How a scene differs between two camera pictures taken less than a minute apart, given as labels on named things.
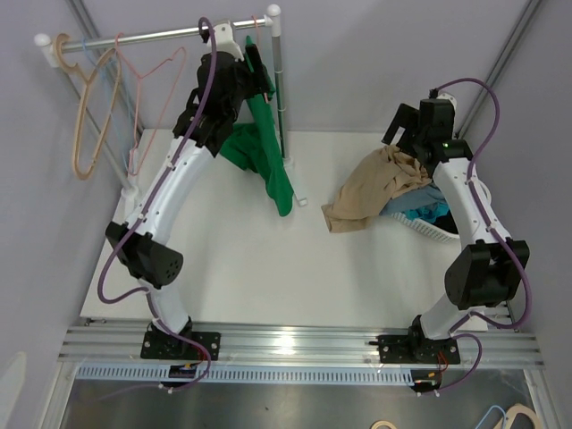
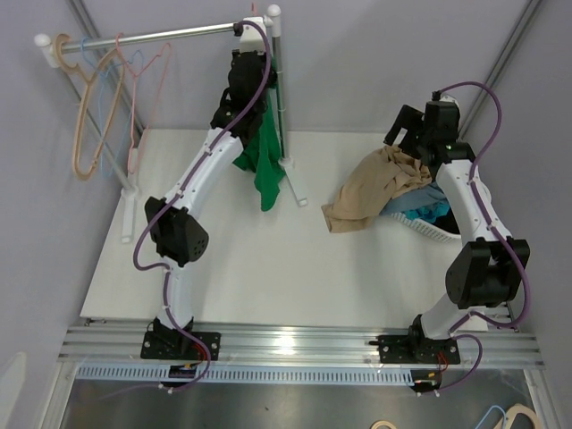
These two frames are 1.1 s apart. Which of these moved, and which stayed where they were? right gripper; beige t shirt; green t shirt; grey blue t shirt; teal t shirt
Moved: green t shirt
Stayed: beige t shirt; right gripper; teal t shirt; grey blue t shirt
